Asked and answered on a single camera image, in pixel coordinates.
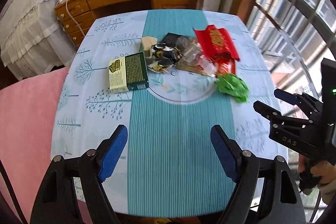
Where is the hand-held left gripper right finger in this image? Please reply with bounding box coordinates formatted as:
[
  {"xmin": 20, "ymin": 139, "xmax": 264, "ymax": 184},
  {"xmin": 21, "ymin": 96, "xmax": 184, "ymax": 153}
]
[{"xmin": 210, "ymin": 124, "xmax": 306, "ymax": 224}]

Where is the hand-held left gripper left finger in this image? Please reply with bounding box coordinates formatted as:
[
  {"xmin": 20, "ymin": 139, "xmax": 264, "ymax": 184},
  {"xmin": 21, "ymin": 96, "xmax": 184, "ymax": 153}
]
[{"xmin": 30, "ymin": 124, "xmax": 128, "ymax": 224}]

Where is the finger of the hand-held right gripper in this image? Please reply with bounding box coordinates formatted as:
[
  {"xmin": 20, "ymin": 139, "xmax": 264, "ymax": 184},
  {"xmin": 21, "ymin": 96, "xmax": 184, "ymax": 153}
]
[
  {"xmin": 253, "ymin": 101, "xmax": 313, "ymax": 130},
  {"xmin": 274, "ymin": 88, "xmax": 323, "ymax": 120}
]

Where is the green wrapper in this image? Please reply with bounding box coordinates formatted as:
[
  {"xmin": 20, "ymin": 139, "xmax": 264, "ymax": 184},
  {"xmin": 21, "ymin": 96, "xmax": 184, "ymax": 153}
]
[{"xmin": 215, "ymin": 73, "xmax": 250, "ymax": 103}]

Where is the beige box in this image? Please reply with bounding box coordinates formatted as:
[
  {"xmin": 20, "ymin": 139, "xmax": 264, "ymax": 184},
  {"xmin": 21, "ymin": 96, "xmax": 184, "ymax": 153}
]
[{"xmin": 140, "ymin": 36, "xmax": 158, "ymax": 57}]

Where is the black box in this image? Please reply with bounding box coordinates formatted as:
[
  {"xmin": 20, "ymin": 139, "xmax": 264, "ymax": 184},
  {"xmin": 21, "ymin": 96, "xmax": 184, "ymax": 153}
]
[{"xmin": 159, "ymin": 32, "xmax": 188, "ymax": 46}]

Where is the person's right forearm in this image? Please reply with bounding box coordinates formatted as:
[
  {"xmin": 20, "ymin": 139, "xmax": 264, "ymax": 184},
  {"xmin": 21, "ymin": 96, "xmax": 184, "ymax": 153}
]
[{"xmin": 319, "ymin": 181, "xmax": 336, "ymax": 204}]

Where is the person's right hand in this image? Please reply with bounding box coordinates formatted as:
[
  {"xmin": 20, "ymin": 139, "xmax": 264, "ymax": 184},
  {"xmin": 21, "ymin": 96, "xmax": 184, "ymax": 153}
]
[{"xmin": 313, "ymin": 159, "xmax": 336, "ymax": 186}]

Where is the blue tree print tablecloth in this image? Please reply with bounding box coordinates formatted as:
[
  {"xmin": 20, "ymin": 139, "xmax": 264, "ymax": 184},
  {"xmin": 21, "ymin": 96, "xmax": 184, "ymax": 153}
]
[{"xmin": 50, "ymin": 9, "xmax": 289, "ymax": 216}]

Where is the red orange snack wrapper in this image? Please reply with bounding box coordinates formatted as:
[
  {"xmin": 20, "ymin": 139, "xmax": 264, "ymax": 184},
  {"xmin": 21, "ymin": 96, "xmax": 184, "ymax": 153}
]
[{"xmin": 215, "ymin": 58, "xmax": 237, "ymax": 75}]

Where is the green and cream tea box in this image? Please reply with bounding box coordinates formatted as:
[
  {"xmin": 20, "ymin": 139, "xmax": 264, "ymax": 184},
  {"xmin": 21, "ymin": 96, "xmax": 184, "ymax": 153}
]
[{"xmin": 108, "ymin": 51, "xmax": 150, "ymax": 93}]

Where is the red foil packet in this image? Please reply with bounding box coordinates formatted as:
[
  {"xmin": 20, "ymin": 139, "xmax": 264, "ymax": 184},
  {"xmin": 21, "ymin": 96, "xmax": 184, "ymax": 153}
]
[{"xmin": 193, "ymin": 25, "xmax": 240, "ymax": 62}]

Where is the pink blanket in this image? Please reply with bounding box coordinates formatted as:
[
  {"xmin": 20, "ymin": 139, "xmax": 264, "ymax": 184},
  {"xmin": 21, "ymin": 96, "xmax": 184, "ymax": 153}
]
[{"xmin": 0, "ymin": 67, "xmax": 92, "ymax": 224}]

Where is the window with metal grille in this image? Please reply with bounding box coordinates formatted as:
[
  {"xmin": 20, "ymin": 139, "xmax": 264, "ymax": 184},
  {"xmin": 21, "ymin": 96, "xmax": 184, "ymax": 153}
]
[{"xmin": 247, "ymin": 0, "xmax": 336, "ymax": 114}]

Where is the clear plastic wrapper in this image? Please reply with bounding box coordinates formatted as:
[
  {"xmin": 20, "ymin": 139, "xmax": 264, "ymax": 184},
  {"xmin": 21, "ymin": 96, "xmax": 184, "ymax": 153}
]
[{"xmin": 175, "ymin": 35, "xmax": 218, "ymax": 75}]

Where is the black gold foil wrapper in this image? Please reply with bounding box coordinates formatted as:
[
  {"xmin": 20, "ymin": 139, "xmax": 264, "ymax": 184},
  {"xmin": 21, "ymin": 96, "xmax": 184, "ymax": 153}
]
[{"xmin": 150, "ymin": 43, "xmax": 183, "ymax": 74}]

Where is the white lace furniture cover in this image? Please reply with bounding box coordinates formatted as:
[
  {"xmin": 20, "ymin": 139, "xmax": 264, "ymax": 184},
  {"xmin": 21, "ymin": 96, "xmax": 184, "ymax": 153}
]
[{"xmin": 0, "ymin": 0, "xmax": 69, "ymax": 80}]

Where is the thin black cable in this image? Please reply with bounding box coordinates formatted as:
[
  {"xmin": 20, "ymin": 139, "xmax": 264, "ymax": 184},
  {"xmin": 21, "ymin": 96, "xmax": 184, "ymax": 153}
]
[{"xmin": 0, "ymin": 158, "xmax": 28, "ymax": 224}]

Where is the white cable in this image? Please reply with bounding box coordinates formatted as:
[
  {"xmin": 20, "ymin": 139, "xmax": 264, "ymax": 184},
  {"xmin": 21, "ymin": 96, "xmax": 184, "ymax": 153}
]
[{"xmin": 65, "ymin": 0, "xmax": 86, "ymax": 38}]

